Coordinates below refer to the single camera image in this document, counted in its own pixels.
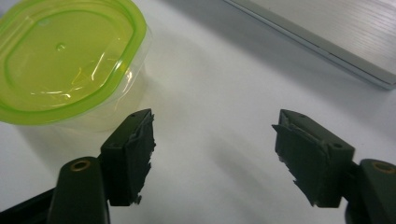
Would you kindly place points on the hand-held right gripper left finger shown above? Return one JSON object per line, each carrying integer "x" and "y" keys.
{"x": 127, "y": 161}

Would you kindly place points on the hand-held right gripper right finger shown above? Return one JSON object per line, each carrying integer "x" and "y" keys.
{"x": 317, "y": 161}

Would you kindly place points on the green lidded plastic container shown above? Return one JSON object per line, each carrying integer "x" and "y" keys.
{"x": 62, "y": 59}

